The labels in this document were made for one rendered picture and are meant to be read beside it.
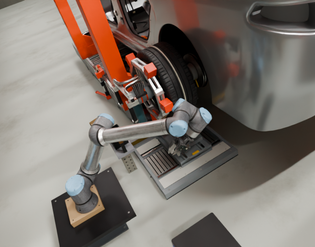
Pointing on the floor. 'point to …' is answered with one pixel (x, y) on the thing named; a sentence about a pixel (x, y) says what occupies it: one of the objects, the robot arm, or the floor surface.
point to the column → (129, 163)
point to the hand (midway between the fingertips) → (171, 152)
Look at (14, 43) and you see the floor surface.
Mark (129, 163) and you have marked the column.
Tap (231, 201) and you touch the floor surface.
